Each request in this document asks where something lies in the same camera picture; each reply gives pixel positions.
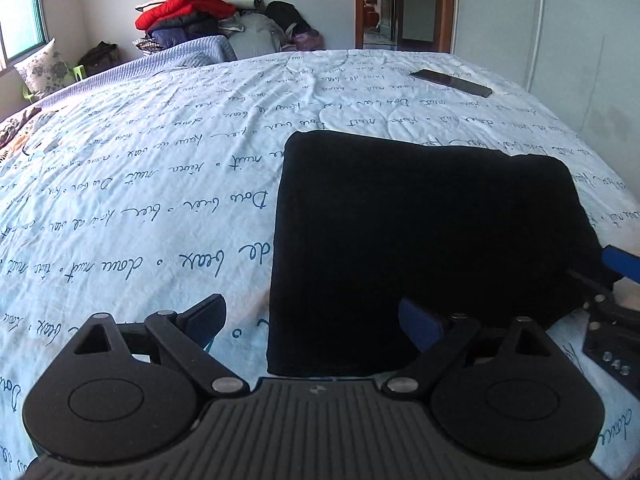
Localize grey garment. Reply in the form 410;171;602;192
217;12;293;60

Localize white printed bedspread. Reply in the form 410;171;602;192
0;49;640;480

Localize pink plastic bag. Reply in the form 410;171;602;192
291;29;322;52

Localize window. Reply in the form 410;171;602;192
0;0;56;78

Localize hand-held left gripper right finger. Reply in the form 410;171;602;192
381;297;559;399

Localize lavender knitted blanket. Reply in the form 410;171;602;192
30;35;238;111

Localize black bag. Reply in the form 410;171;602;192
264;1;313;41

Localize dark olive bag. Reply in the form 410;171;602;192
77;41;121;77

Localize black pants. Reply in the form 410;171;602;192
266;131;604;377

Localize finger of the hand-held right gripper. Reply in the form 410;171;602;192
566;268;617;295
601;244;640;286

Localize green plastic stool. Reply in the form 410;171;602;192
21;62;87;101

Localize red jacket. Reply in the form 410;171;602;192
135;0;238;32

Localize patterned brown blanket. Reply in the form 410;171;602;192
0;105;43;153

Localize dark navy jacket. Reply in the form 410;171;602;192
146;14;221;46

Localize floral pillow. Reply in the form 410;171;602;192
14;37;71;98

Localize black phone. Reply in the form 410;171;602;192
409;68;494;99

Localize white wall pipe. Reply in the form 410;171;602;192
522;0;547;92

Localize brown wooden door frame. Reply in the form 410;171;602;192
354;0;458;54

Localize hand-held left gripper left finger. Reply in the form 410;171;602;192
71;293;251;399

